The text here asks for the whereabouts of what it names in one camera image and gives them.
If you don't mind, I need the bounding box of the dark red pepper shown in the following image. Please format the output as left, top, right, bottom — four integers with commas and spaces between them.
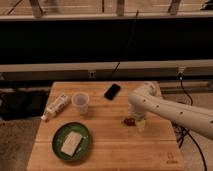
123, 118, 136, 126

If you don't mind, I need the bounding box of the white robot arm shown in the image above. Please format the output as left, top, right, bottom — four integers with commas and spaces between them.
128, 82, 213, 140

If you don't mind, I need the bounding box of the white ceramic cup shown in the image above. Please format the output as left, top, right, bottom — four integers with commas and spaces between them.
72, 92, 89, 115

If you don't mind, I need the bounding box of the black smartphone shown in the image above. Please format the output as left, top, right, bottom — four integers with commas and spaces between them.
104, 84, 121, 100

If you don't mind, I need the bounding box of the white sponge block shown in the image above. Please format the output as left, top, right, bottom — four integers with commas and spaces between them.
61, 132, 82, 156

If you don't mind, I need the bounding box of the green plate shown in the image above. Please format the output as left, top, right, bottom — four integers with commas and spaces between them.
52, 122, 91, 161

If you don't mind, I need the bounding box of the white toothpaste tube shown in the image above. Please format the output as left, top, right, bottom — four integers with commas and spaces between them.
41, 94, 71, 121

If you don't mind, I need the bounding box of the black cable on floor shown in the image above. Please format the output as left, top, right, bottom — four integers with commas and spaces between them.
173, 74, 208, 171

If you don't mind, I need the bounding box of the black background cable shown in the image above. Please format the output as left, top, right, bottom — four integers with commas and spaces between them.
109, 9, 140, 78

